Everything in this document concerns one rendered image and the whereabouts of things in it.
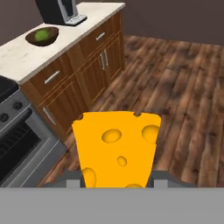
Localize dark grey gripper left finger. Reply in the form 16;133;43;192
43;170;86;189

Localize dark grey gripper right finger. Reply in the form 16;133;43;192
145;171;196;189

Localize yellow cheese wedge with holes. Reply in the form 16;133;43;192
71;110;162;189

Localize dark brown salad bowl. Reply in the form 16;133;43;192
24;26;60;47

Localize grey oven with black door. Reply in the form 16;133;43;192
0;74;68;188

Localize wooden cupboard door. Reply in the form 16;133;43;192
75;48;109;107
37;74;88;140
103;32;126;84

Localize black oven knob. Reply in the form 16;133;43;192
0;112;10;123
11;101;24;111

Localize wooden drawer front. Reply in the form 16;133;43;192
29;52;75;99
78;11;123;60

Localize black coffee machine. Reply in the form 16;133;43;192
34;0;88;27

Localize silver cupboard door handle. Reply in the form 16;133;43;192
103;48;109;67
42;107;57;126
99;52;106;72

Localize silver drawer handle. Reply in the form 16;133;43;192
44;70;61;85
95;31;107;41

